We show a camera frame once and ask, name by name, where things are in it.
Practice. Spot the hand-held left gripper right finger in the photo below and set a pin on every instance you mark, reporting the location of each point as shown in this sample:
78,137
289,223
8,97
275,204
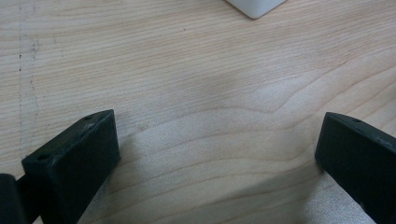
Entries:
358,158

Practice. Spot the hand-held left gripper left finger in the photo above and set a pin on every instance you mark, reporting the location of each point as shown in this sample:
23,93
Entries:
74,161

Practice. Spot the white perforated plastic basket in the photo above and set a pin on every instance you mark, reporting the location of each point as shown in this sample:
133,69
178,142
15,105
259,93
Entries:
257,6

